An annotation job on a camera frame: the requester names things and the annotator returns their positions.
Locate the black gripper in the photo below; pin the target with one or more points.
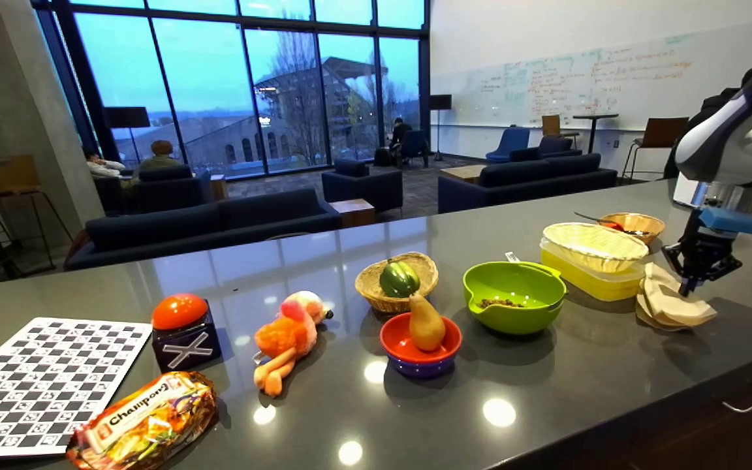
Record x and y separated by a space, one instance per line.
712 245

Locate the beige cloth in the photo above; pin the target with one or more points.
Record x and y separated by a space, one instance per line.
677 308

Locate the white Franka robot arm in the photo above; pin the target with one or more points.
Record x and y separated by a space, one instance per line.
724 139

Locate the large wicker bowl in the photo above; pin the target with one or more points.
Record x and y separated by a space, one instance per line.
647 227

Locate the white upright box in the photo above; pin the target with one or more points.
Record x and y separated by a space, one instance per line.
686 193

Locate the red toy fruit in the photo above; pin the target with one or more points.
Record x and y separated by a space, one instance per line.
617 226

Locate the yellow plastic container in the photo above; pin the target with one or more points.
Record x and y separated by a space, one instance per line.
587 282

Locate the brown chair metal legs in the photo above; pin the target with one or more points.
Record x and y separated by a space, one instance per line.
664 132

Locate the dark wood counter cabinet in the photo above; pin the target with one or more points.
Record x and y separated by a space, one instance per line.
698 434

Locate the green plastic bowl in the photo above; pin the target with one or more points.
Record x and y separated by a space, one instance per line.
524 317

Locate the dark blue sofa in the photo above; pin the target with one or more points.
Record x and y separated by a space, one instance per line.
524 177

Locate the wooden chair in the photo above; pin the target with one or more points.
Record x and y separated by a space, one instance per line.
553 125

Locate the yellow toy pear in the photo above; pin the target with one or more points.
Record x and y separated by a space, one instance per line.
426 326

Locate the small red bowl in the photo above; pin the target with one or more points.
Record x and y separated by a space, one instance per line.
416 357

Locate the green toy vegetable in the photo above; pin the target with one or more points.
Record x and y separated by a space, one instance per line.
397 277

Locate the dark armchair by window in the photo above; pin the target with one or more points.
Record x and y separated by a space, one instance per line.
416 146

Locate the seated person by window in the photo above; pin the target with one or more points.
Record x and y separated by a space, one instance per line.
401 133

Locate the small wicker basket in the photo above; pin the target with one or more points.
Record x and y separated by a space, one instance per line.
371 290

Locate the dark blue armchair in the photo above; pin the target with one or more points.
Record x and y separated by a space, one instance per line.
366 185

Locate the low wooden coffee table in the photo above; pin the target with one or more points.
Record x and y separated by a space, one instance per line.
353 209

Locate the orange pink plush toy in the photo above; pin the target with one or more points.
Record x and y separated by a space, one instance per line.
289 335

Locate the small wooden side table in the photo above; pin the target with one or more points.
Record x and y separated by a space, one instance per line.
217 189

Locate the long dark sofa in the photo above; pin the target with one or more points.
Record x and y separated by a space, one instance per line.
202 222

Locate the black box orange button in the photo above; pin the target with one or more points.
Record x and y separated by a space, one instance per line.
186 343

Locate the dark occupied armchair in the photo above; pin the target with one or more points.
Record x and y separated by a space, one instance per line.
168 189

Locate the person in dark top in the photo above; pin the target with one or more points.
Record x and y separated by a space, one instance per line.
161 158

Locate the orange snack packet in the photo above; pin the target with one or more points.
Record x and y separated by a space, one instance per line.
146 421

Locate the black monitor on stand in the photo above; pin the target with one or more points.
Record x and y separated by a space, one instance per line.
127 115

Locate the person in white shirt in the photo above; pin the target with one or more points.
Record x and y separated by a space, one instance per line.
105 164

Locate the checkerboard calibration sheet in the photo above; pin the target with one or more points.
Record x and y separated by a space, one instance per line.
46 382

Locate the wooden bar stool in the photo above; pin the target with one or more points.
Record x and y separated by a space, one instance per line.
12 172

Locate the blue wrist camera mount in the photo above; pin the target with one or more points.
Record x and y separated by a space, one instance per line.
751 222

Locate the black wall screen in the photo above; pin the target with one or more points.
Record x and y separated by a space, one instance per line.
443 102

